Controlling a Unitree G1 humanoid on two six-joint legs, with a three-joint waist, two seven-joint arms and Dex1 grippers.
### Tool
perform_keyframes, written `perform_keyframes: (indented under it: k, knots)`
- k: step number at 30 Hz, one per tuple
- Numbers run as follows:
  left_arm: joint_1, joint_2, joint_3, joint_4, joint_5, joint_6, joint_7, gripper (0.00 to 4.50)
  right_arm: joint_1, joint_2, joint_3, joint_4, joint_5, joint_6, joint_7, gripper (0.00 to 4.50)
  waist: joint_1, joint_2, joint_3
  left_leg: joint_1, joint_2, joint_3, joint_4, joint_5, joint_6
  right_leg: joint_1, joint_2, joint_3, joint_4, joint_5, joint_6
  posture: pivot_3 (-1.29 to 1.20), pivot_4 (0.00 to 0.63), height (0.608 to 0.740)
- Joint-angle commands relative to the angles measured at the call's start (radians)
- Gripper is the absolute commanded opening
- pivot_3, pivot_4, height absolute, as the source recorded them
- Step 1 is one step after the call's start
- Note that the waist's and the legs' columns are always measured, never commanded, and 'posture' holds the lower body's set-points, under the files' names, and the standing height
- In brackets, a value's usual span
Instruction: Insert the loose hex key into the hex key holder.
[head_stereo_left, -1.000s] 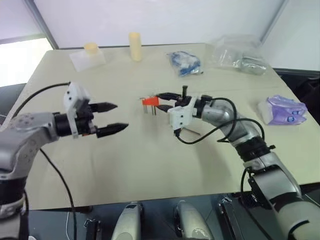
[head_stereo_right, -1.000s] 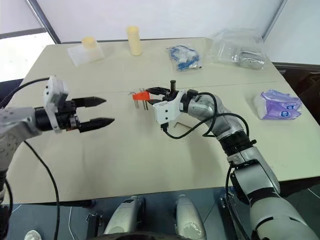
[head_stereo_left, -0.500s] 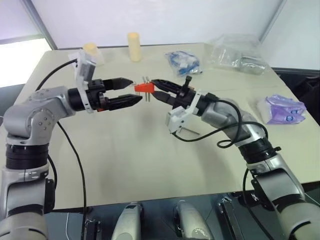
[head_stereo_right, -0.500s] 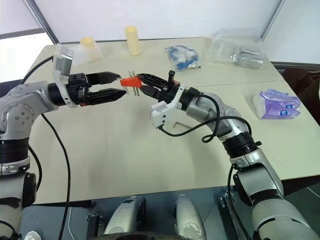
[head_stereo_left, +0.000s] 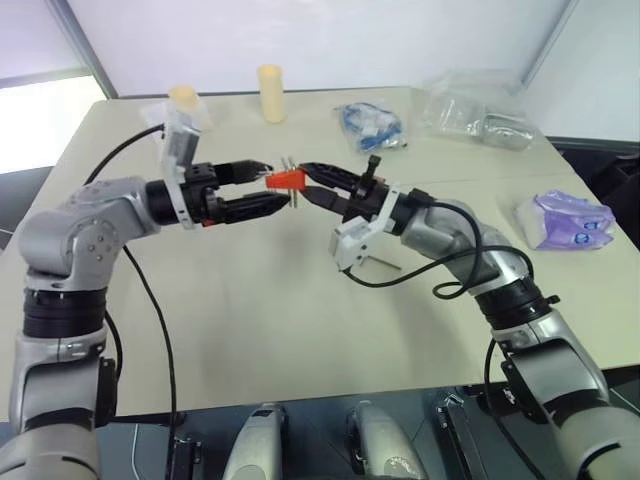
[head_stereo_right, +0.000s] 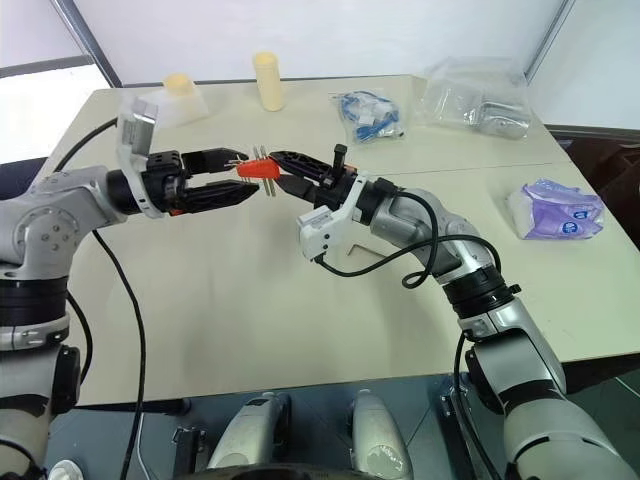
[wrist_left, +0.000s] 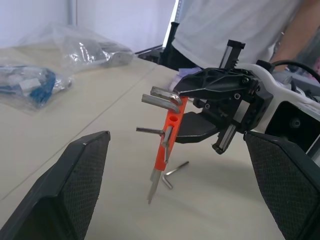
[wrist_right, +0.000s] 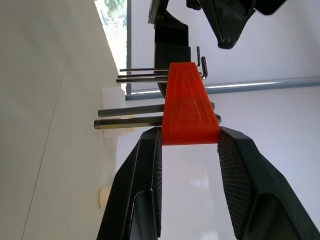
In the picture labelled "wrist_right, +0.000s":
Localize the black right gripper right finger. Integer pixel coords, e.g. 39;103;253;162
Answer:
216;126;320;240

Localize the thick steel hex key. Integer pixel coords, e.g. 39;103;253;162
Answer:
97;101;216;118

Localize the thin steel hex key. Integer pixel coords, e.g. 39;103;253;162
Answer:
117;56;208;80

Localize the thickest steel hex key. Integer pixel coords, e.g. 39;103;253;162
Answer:
93;114;223;131

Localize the small cream round knob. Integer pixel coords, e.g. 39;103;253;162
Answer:
98;186;111;209

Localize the medium steel hex key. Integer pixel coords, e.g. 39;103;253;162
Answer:
116;76;170;84

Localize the orange hex key holder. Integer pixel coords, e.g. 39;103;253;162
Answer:
161;61;221;146

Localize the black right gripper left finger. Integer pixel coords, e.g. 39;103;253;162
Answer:
96;126;163;240

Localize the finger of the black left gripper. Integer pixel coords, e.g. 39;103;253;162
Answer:
201;0;255;50
148;0;192;99

